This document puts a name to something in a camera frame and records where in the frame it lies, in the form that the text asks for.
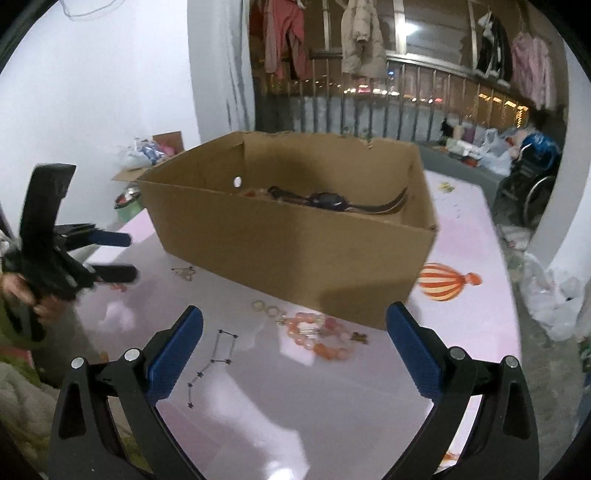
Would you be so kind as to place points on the hanging pink red garment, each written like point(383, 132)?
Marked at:
point(286, 37)

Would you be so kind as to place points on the hanging light pink garment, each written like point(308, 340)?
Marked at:
point(533, 69)

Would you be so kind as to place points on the grey low cabinet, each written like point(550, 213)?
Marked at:
point(461, 173)

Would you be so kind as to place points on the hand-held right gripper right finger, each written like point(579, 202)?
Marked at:
point(413, 357)

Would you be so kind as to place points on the green blender jug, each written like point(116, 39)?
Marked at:
point(127, 197)

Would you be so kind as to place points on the printed cardboard carton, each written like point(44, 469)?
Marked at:
point(168, 138)

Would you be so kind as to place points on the large cardboard box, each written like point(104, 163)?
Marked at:
point(277, 254)

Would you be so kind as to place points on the person's white fluffy garment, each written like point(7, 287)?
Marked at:
point(23, 406)

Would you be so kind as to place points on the metal balcony railing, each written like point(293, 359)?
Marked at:
point(323, 110)

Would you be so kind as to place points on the white plastic bag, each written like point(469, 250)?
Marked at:
point(134, 157)
point(496, 154)

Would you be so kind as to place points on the hanging beige coat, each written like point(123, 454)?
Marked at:
point(362, 41)

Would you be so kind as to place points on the crumpled clear plastic bag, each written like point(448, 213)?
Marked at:
point(554, 304)

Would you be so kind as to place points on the hanging black white garment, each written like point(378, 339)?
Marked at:
point(491, 46)

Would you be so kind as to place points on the wheelchair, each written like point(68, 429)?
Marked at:
point(531, 194)

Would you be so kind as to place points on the blue patterned bag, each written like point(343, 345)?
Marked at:
point(150, 151)

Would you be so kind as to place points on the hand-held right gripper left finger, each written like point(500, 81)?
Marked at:
point(173, 360)

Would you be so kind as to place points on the person's left hand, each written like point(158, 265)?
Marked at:
point(44, 307)

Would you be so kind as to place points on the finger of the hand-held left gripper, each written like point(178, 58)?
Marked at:
point(113, 239)
point(117, 273)

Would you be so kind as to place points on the pink balloon print tablecloth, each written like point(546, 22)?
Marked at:
point(277, 415)

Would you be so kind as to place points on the pale translucent rings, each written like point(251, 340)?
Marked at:
point(270, 308)

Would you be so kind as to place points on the white flat box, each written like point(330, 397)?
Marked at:
point(464, 148)

